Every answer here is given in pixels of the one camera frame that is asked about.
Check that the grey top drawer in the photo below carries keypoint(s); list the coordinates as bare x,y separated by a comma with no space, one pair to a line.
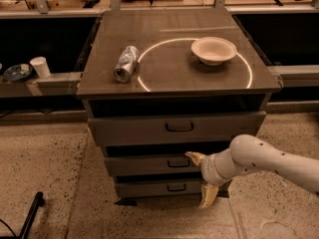
143,130

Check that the black floor stand leg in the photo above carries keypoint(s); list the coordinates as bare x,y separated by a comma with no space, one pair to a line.
36,204

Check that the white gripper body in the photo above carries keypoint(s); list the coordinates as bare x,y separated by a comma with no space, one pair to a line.
209,170

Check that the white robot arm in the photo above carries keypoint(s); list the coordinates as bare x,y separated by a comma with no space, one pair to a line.
247,154

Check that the dark round plate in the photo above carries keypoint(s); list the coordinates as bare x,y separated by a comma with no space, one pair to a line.
18,73

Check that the grey drawer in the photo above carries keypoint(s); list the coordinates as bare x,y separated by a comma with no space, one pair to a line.
143,130
158,188
139,165

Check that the white bowl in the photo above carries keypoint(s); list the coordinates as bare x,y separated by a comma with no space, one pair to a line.
213,51

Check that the crushed silver can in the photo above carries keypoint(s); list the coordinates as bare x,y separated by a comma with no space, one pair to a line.
126,64

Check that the white paper cup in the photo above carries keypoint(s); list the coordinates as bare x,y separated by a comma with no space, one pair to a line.
41,67

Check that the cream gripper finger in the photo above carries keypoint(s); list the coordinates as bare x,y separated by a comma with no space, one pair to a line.
208,195
196,157

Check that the grey drawer cabinet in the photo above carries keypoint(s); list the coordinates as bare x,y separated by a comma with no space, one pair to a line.
169,79

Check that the grey bottom drawer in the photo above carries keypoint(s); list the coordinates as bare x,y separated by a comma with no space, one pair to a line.
158,188

